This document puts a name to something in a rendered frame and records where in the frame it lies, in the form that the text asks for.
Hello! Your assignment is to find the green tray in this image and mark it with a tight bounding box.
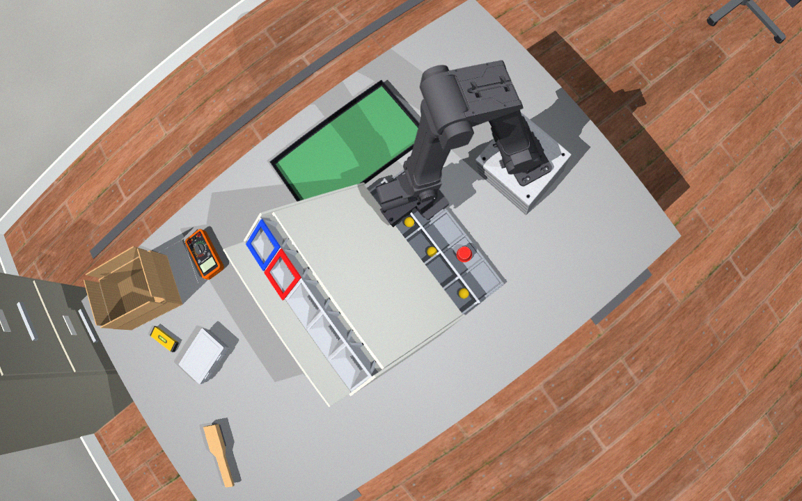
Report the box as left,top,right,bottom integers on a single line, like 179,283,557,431
270,80,419,202

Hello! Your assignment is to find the orange digital multimeter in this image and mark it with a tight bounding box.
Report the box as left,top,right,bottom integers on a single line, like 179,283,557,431
185,229,224,280

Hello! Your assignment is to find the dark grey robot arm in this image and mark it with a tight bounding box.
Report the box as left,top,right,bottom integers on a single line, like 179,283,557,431
376,61,552,227

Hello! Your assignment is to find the red square frame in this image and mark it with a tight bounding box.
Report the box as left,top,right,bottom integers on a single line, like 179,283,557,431
265,248,301,300

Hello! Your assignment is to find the yellow spirit level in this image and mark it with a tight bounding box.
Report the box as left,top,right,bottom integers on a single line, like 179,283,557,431
150,326,179,352

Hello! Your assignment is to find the open brown cardboard box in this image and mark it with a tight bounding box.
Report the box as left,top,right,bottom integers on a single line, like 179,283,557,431
84,246,182,330

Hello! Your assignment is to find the blue square funnel rim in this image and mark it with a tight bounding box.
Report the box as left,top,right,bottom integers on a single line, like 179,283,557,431
246,219,281,271

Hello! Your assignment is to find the red plug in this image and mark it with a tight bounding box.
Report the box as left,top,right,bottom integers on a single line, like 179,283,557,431
457,246,472,262

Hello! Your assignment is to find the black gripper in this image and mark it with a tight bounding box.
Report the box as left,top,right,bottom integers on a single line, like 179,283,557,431
421,190,449,220

